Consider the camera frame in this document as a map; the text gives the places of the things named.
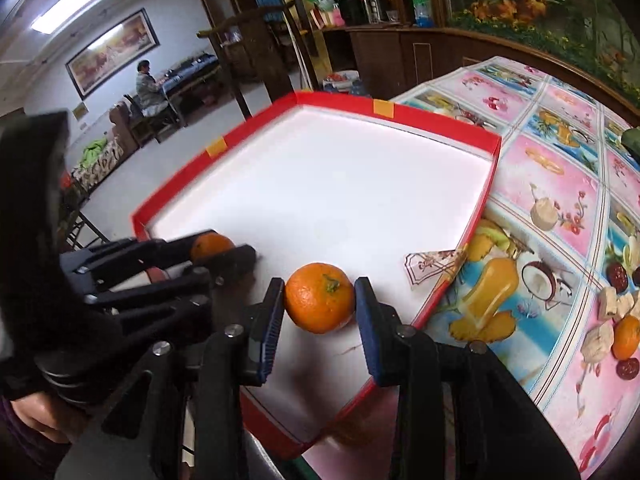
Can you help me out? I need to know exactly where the orange tangerine with stem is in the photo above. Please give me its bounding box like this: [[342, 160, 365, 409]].
[[284, 262, 355, 335]]

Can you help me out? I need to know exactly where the operator hand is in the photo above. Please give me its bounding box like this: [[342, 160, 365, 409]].
[[11, 392, 88, 444]]

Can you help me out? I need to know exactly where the colourful fruit print tablecloth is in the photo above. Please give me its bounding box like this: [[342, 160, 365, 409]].
[[398, 56, 639, 479]]

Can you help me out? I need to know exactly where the seated person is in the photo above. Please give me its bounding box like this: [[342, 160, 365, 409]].
[[136, 60, 169, 117]]

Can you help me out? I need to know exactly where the small tangerine on table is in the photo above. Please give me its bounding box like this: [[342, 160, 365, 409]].
[[612, 315, 640, 361]]

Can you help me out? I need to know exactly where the framed horse painting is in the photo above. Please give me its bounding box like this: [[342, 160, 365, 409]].
[[65, 9, 160, 100]]

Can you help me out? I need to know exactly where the red box white inside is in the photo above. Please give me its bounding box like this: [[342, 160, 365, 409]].
[[131, 90, 504, 461]]

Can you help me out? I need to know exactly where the dark desk table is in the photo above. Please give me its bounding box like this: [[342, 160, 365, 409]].
[[162, 52, 219, 102]]

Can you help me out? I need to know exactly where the dark red jujube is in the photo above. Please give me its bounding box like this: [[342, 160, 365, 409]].
[[605, 261, 628, 294]]

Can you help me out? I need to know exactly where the dark wooden chair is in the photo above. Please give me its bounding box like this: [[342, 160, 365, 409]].
[[196, 1, 321, 120]]

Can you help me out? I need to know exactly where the ceiling light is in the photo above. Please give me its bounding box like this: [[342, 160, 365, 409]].
[[30, 0, 93, 35]]

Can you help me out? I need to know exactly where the green leafy vegetable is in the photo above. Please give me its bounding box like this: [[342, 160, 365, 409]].
[[620, 128, 640, 164]]

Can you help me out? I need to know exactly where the green plastic bottle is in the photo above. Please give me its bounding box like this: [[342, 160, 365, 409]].
[[412, 0, 434, 28]]

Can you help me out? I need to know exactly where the flower mural panel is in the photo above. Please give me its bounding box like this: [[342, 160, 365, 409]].
[[446, 0, 639, 105]]

